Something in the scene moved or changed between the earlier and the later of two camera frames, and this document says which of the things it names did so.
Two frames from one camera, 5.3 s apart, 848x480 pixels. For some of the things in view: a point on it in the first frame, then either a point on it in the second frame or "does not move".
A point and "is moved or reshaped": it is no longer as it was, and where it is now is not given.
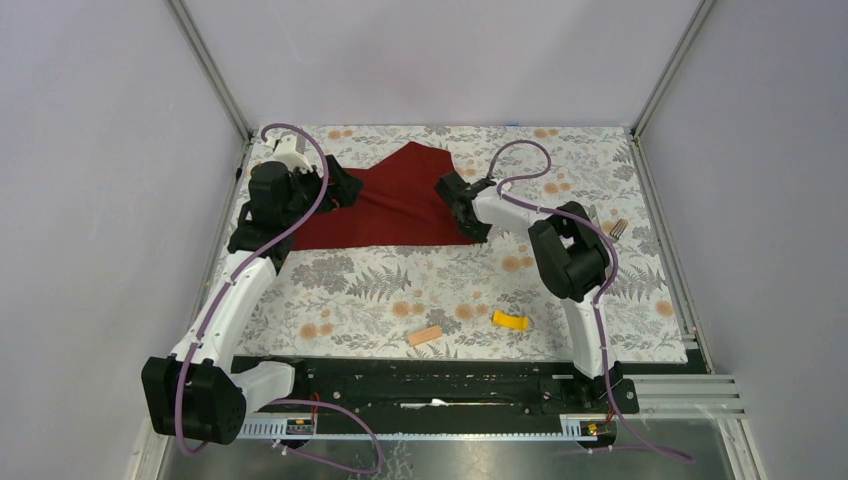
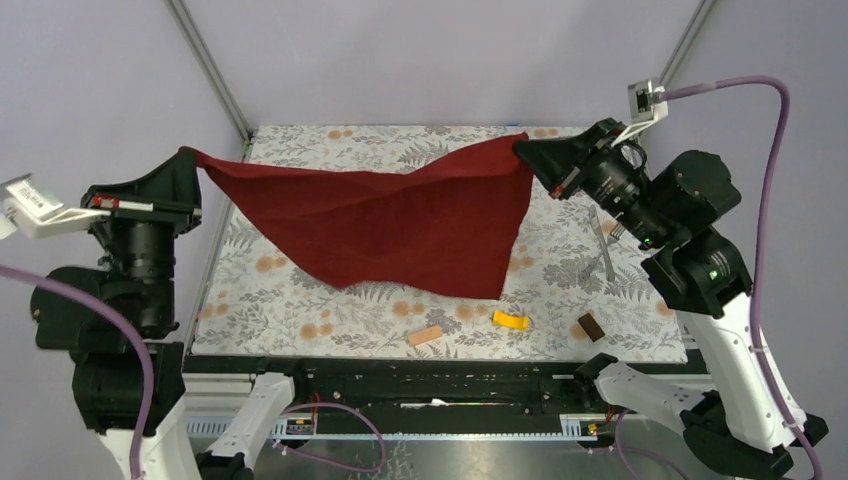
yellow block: (501, 318) does not move
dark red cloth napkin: (399, 207) is moved or reshaped
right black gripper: (478, 236) → (555, 160)
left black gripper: (342, 191) → (170, 188)
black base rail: (420, 385) does not move
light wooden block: (422, 335) does not move
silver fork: (618, 228) does not move
